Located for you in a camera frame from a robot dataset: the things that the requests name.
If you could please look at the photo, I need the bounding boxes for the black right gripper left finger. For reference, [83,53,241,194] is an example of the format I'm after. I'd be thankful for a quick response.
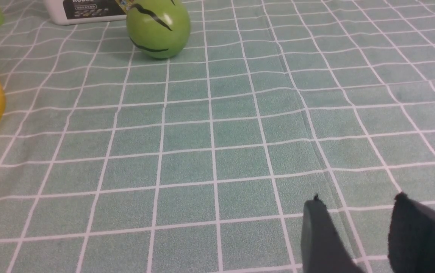
[301,194,363,273]

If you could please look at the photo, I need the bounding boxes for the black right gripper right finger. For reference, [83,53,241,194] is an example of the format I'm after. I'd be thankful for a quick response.
[388,193,435,273]

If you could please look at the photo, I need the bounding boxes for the green checkered tablecloth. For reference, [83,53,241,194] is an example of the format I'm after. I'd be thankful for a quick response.
[0,0,435,273]

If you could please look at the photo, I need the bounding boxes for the green toy watermelon ball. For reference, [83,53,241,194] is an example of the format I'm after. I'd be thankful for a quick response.
[126,0,191,59]

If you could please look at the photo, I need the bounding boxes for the green lidded white storage box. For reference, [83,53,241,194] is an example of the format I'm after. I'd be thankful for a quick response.
[43,0,126,25]

